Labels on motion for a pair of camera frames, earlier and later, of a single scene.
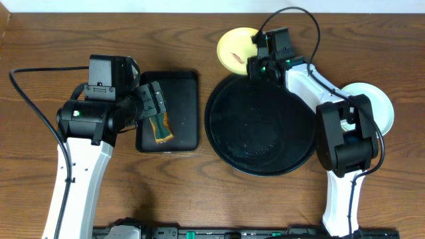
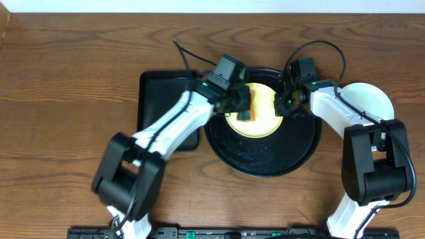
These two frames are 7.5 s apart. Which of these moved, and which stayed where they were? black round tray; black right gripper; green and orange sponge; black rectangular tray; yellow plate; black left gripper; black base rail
Moved: yellow plate; black left gripper; black right gripper; green and orange sponge
Stayed: black round tray; black base rail; black rectangular tray
